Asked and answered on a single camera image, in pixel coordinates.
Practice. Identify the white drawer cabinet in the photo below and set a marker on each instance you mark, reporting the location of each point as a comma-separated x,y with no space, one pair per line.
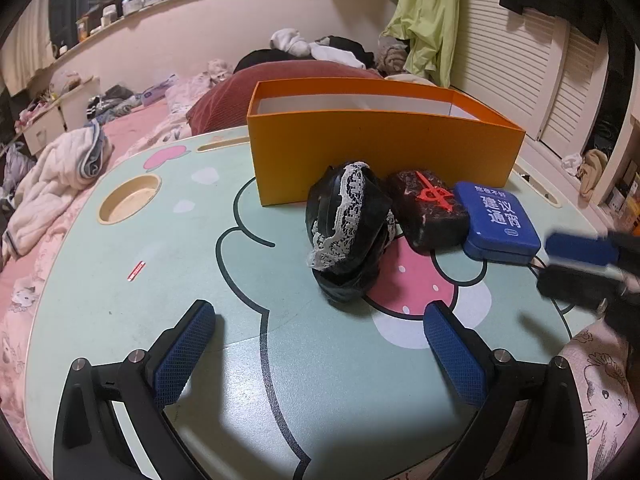
69,112

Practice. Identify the black lace fabric bundle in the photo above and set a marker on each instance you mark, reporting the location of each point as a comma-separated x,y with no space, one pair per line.
350,223

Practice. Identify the dark red patterned block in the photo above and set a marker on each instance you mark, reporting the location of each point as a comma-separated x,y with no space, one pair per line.
427,211

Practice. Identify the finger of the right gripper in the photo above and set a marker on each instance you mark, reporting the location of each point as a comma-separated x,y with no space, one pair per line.
614,249
580,288

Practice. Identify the orange cardboard box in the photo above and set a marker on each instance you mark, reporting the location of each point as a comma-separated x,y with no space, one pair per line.
300,127

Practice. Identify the blue tin box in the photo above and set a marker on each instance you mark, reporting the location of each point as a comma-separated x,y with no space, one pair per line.
500,230

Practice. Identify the white louvered closet door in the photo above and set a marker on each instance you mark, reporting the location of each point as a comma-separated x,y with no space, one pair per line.
541,63

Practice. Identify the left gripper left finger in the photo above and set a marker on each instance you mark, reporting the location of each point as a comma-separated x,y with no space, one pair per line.
89,442

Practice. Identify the dark red pillow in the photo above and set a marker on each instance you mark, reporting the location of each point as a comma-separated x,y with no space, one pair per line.
226,105

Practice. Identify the green hanging cloth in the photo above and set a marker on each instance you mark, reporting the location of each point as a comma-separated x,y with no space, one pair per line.
430,27

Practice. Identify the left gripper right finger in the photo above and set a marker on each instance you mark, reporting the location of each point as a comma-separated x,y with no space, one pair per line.
528,418

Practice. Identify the white crumpled blanket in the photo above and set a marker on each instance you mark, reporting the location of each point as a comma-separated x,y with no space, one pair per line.
66,167

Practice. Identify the black and white clothes pile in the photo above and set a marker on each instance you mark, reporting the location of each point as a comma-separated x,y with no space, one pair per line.
287,44

